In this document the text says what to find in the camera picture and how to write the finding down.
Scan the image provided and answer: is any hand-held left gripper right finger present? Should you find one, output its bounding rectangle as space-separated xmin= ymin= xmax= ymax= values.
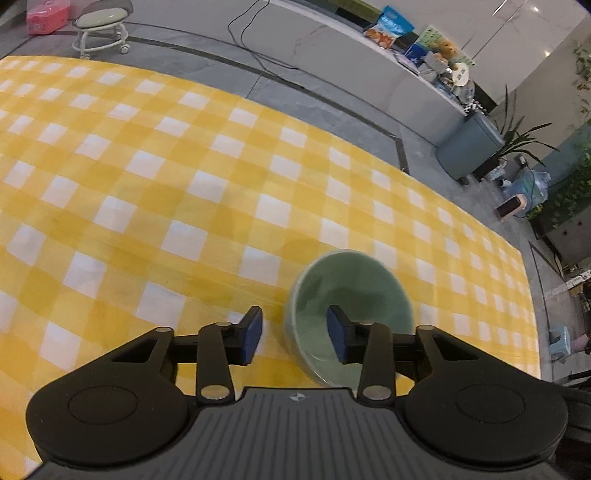
xmin=326 ymin=305 xmax=481 ymax=401

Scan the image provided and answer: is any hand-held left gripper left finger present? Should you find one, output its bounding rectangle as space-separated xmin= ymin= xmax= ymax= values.
xmin=107 ymin=305 xmax=264 ymax=401

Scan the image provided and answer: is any green ceramic bowl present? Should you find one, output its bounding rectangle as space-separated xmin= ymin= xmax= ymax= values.
xmin=283 ymin=250 xmax=415 ymax=387

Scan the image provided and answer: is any yellow checked tablecloth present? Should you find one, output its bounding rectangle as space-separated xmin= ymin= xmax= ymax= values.
xmin=0 ymin=55 xmax=542 ymax=480

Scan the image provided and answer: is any small pink heater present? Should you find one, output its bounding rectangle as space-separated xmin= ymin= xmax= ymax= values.
xmin=496 ymin=194 xmax=529 ymax=221

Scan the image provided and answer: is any small teal plastic stool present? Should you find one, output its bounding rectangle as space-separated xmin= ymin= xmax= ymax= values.
xmin=549 ymin=325 xmax=578 ymax=356

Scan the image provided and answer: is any grey-blue storage ottoman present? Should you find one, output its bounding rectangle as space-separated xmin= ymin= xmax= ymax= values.
xmin=436 ymin=111 xmax=506 ymax=185

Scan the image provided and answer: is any blue plastic bag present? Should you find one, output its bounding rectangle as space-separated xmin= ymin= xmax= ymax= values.
xmin=505 ymin=168 xmax=552 ymax=208

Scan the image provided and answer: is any white marble bench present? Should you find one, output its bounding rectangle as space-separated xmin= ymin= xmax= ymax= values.
xmin=270 ymin=0 xmax=468 ymax=155

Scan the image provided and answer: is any long-leaf potted plant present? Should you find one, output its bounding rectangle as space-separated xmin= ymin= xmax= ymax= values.
xmin=489 ymin=85 xmax=559 ymax=182

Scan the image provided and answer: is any green climbing plant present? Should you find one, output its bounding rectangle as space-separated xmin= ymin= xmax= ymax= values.
xmin=526 ymin=41 xmax=591 ymax=232

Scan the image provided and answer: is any blue snack bag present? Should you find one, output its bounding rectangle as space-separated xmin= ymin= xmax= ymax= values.
xmin=364 ymin=6 xmax=415 ymax=49

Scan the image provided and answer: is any small rolling stool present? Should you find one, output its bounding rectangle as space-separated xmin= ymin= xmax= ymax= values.
xmin=71 ymin=0 xmax=134 ymax=59

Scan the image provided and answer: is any pink storage box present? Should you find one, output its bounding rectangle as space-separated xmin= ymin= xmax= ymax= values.
xmin=26 ymin=0 xmax=71 ymax=36

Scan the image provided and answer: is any black cable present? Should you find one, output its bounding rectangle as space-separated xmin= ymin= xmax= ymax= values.
xmin=227 ymin=0 xmax=306 ymax=89

